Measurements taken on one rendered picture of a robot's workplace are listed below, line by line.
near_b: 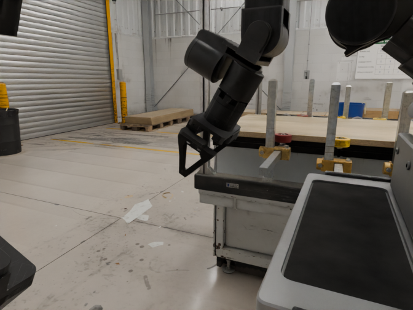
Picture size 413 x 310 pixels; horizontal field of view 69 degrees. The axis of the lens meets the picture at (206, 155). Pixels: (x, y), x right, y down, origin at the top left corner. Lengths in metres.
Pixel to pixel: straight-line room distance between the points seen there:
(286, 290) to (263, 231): 1.62
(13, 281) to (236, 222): 1.66
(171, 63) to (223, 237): 8.26
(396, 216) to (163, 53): 9.71
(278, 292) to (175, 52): 9.57
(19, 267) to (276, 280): 0.16
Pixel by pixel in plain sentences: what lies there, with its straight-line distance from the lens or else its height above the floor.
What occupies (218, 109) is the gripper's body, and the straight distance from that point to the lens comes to 0.49.
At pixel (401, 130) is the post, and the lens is 1.35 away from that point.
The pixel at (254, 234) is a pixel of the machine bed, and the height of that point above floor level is 0.29.
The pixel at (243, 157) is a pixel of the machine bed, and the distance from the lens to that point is 1.64.
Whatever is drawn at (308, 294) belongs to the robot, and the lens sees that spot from 0.19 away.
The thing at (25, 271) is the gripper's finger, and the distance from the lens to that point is 0.23.
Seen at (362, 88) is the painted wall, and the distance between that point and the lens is 8.49.
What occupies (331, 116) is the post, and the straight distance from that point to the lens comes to 1.32.
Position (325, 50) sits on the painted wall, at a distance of 8.51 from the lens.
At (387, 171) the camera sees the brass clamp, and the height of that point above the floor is 0.81.
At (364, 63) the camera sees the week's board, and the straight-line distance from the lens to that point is 8.48.
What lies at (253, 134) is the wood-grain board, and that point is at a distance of 1.54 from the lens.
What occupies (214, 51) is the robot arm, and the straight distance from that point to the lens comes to 0.50.
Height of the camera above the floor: 1.15
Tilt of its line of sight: 14 degrees down
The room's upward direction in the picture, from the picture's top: straight up
